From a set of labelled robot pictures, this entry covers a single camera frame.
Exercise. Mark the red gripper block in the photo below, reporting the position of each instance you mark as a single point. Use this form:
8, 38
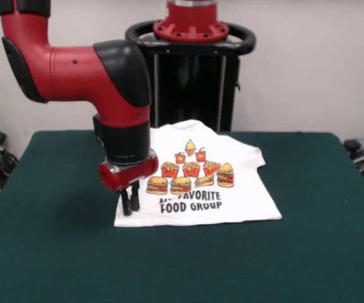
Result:
128, 176

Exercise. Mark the white printed t-shirt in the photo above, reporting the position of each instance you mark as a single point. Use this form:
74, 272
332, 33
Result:
248, 205

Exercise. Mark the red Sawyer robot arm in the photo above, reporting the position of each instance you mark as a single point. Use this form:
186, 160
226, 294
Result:
74, 75

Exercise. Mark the dark green table cloth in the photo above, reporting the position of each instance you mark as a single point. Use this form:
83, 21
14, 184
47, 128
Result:
74, 252

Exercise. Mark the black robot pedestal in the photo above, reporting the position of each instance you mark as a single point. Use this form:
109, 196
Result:
185, 94

